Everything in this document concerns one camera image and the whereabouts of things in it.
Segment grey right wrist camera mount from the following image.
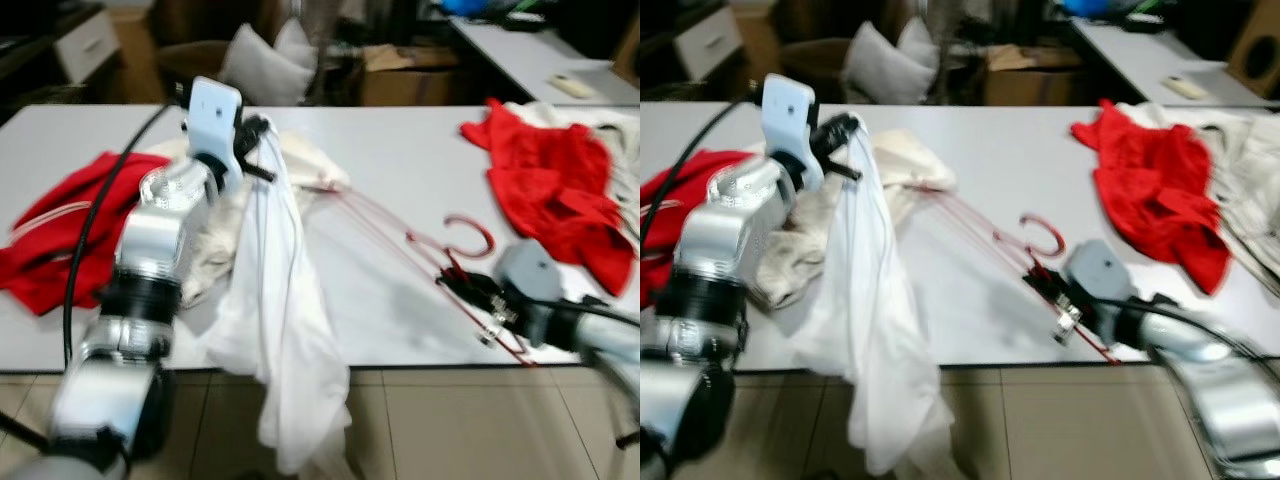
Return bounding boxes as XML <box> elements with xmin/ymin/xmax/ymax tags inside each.
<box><xmin>495</xmin><ymin>240</ymin><xmax>568</xmax><ymax>321</ymax></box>
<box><xmin>1062</xmin><ymin>238</ymin><xmax>1136</xmax><ymax>321</ymax></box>

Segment tan cardboard box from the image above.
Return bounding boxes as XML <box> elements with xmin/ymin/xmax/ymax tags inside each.
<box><xmin>735</xmin><ymin>5</ymin><xmax>791</xmax><ymax>91</ymax></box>
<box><xmin>108</xmin><ymin>5</ymin><xmax>166</xmax><ymax>101</ymax></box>

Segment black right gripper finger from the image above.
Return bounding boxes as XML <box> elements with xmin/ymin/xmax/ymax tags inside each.
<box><xmin>1022</xmin><ymin>262</ymin><xmax>1063</xmax><ymax>297</ymax></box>
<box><xmin>438</xmin><ymin>268</ymin><xmax>483</xmax><ymax>297</ymax></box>

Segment red plastic hanger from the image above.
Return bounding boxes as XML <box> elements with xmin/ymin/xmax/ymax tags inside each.
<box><xmin>300</xmin><ymin>183</ymin><xmax>538</xmax><ymax>368</ymax></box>
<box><xmin>915</xmin><ymin>185</ymin><xmax>1121</xmax><ymax>363</ymax></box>

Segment grey pillow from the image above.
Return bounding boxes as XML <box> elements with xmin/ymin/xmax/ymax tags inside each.
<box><xmin>275</xmin><ymin>18</ymin><xmax>319</xmax><ymax>66</ymax></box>
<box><xmin>218</xmin><ymin>22</ymin><xmax>306</xmax><ymax>106</ymax></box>
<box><xmin>897</xmin><ymin>15</ymin><xmax>943</xmax><ymax>66</ymax></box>
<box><xmin>842</xmin><ymin>22</ymin><xmax>926</xmax><ymax>104</ymax></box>

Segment large white table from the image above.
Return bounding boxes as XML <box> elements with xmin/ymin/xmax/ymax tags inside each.
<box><xmin>0</xmin><ymin>103</ymin><xmax>641</xmax><ymax>376</ymax></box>
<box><xmin>640</xmin><ymin>100</ymin><xmax>1280</xmax><ymax>373</ymax></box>

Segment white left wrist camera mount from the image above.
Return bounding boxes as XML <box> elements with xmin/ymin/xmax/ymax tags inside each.
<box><xmin>185</xmin><ymin>77</ymin><xmax>246</xmax><ymax>196</ymax></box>
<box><xmin>760</xmin><ymin>73</ymin><xmax>826</xmax><ymax>196</ymax></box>

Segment red jacket white stripes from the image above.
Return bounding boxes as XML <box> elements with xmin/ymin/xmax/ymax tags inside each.
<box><xmin>0</xmin><ymin>152</ymin><xmax>173</xmax><ymax>316</ymax></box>
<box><xmin>640</xmin><ymin>148</ymin><xmax>756</xmax><ymax>311</ymax></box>

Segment blue plastic item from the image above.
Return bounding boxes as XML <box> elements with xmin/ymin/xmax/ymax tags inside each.
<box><xmin>1062</xmin><ymin>0</ymin><xmax>1141</xmax><ymax>16</ymax></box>
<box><xmin>440</xmin><ymin>0</ymin><xmax>521</xmax><ymax>16</ymax></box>

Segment red T-shirt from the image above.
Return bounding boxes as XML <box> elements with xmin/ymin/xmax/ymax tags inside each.
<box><xmin>460</xmin><ymin>98</ymin><xmax>637</xmax><ymax>296</ymax></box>
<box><xmin>1070</xmin><ymin>98</ymin><xmax>1233</xmax><ymax>296</ymax></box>

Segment cream jacket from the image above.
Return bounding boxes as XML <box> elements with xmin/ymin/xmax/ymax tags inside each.
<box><xmin>500</xmin><ymin>100</ymin><xmax>641</xmax><ymax>246</ymax></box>
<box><xmin>150</xmin><ymin>130</ymin><xmax>351</xmax><ymax>306</ymax></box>
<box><xmin>745</xmin><ymin>128</ymin><xmax>956</xmax><ymax>311</ymax></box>
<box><xmin>1120</xmin><ymin>100</ymin><xmax>1280</xmax><ymax>271</ymax></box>

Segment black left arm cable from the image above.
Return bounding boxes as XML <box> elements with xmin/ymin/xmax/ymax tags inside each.
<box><xmin>62</xmin><ymin>100</ymin><xmax>186</xmax><ymax>366</ymax></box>
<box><xmin>640</xmin><ymin>95</ymin><xmax>766</xmax><ymax>241</ymax></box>

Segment low TV cabinet white drawers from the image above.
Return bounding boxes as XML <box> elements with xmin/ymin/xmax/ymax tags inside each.
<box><xmin>0</xmin><ymin>5</ymin><xmax>123</xmax><ymax>101</ymax></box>
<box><xmin>640</xmin><ymin>5</ymin><xmax>746</xmax><ymax>86</ymax></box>

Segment white remote control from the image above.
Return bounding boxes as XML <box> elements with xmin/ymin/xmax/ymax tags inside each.
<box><xmin>1160</xmin><ymin>75</ymin><xmax>1211</xmax><ymax>101</ymax></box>
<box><xmin>548</xmin><ymin>73</ymin><xmax>601</xmax><ymax>99</ymax></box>

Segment open brown cardboard box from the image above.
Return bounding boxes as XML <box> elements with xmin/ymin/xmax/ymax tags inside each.
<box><xmin>358</xmin><ymin>45</ymin><xmax>463</xmax><ymax>106</ymax></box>
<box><xmin>985</xmin><ymin>45</ymin><xmax>1086</xmax><ymax>106</ymax></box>

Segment white desk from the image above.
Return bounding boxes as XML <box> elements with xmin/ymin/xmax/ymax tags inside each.
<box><xmin>447</xmin><ymin>15</ymin><xmax>641</xmax><ymax>106</ymax></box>
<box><xmin>1065</xmin><ymin>18</ymin><xmax>1251</xmax><ymax>109</ymax></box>

